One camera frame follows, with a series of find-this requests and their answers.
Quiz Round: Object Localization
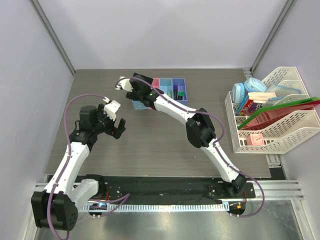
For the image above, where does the pink eraser block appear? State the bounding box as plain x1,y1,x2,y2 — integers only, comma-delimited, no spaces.
246,133,265,146

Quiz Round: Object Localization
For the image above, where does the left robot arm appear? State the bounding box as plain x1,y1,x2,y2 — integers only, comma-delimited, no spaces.
31,98,126,231

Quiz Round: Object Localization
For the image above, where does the light blue box middle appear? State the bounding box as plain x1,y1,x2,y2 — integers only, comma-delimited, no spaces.
159,78,173,96

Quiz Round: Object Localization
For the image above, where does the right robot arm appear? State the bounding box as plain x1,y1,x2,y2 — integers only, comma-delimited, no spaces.
116,75,246,198

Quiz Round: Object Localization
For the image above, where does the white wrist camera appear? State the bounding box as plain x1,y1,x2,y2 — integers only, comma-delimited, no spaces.
115,76,133,92
103,97,121,122

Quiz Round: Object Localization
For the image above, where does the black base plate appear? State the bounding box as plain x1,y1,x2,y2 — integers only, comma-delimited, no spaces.
102,176,256,200

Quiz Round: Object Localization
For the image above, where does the light blue box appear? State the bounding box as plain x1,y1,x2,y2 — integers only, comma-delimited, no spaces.
159,78,173,96
132,100,150,110

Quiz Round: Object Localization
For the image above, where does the pink plastic box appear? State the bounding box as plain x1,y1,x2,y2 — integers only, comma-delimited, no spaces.
151,78,160,89

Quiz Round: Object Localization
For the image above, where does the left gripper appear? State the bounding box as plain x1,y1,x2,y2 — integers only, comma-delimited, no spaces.
92,104,125,139

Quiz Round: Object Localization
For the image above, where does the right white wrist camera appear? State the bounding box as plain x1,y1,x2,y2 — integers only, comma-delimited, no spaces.
115,76,133,92

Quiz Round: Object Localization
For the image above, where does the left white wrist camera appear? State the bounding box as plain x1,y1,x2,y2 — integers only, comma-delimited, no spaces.
103,97,121,122

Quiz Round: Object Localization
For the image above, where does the green capped black highlighter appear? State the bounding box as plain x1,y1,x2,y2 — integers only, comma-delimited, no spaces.
177,91,184,101

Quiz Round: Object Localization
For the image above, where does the white mesh basket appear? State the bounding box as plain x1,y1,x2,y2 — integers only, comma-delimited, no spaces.
224,91,282,154

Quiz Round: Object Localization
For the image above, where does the wooden stick bundle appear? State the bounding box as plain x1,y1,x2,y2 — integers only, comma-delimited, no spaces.
248,92,277,104

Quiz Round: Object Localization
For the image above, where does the white mesh file rack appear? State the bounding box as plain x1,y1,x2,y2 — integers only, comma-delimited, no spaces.
256,66,320,154

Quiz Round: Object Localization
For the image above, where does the purple plastic box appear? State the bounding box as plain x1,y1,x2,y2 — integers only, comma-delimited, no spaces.
172,78,188,105

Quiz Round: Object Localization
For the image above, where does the light blue box left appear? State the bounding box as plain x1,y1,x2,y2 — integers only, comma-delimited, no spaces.
132,100,150,110

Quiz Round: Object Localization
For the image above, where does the purple capped black highlighter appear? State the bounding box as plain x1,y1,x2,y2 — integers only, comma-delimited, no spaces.
173,85,179,100

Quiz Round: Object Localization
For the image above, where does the green utility knife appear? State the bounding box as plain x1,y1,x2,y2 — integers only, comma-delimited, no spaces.
167,90,173,99

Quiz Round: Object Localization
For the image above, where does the white slotted cable duct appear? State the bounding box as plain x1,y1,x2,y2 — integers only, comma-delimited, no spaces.
79,201,230,213

